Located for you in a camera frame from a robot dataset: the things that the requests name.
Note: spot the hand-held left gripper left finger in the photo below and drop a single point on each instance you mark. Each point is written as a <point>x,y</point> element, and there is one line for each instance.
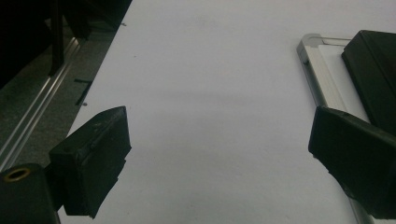
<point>90,161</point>

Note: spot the black stand pole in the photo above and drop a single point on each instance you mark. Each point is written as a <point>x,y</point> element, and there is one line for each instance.
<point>57,40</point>

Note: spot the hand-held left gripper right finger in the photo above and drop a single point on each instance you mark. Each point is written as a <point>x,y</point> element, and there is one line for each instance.
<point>358,155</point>

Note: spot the metal floor rail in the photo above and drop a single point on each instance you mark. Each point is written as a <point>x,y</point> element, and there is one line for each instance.
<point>32,113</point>

